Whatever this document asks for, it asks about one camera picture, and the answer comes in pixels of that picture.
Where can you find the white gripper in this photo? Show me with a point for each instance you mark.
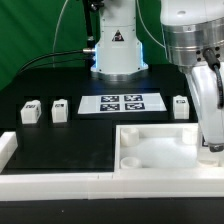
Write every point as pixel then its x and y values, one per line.
pixel 202 83

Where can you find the white square tabletop tray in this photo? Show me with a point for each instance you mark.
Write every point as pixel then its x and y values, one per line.
pixel 157 147

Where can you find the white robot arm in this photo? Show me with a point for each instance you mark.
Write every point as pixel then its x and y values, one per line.
pixel 193 35

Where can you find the white tag sheet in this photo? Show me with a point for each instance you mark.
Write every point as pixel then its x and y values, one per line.
pixel 149 102

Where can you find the white U-shaped fence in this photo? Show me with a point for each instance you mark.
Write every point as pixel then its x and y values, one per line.
pixel 144 183

